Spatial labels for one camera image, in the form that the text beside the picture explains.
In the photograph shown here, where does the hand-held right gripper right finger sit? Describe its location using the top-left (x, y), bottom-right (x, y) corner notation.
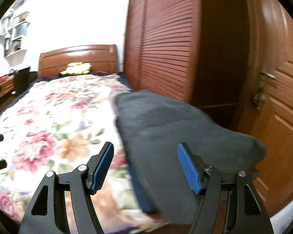
top-left (177, 142), bottom-right (275, 234)

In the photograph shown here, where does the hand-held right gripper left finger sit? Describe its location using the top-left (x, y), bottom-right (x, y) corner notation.
top-left (19, 141), bottom-right (115, 234)

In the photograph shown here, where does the black zip jacket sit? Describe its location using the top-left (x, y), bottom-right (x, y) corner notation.
top-left (115, 91), bottom-right (266, 225)

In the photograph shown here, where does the wooden desk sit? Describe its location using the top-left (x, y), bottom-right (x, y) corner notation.
top-left (0, 74), bottom-right (16, 105)

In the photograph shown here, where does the floral blanket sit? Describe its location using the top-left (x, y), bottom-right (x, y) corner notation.
top-left (0, 74), bottom-right (171, 232)

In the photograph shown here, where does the dark wooden chair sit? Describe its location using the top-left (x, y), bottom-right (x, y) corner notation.
top-left (13, 66), bottom-right (31, 95)

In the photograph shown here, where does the brass door lock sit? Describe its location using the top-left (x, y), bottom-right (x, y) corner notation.
top-left (251, 88), bottom-right (265, 109)

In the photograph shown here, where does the wooden door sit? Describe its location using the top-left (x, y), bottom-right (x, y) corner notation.
top-left (234, 0), bottom-right (293, 217)

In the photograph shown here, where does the yellow plush toy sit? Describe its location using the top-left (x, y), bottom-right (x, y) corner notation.
top-left (60, 62), bottom-right (92, 76)

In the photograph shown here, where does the wooden bed headboard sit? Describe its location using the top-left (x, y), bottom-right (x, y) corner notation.
top-left (38, 44), bottom-right (120, 78)

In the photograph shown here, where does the wooden louvered wardrobe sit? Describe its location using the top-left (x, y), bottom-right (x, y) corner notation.
top-left (123, 0), bottom-right (249, 127)

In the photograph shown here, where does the white wall shelf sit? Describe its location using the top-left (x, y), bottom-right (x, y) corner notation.
top-left (0, 11), bottom-right (31, 57)

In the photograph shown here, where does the metal door handle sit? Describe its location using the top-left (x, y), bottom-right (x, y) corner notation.
top-left (260, 66), bottom-right (276, 80)

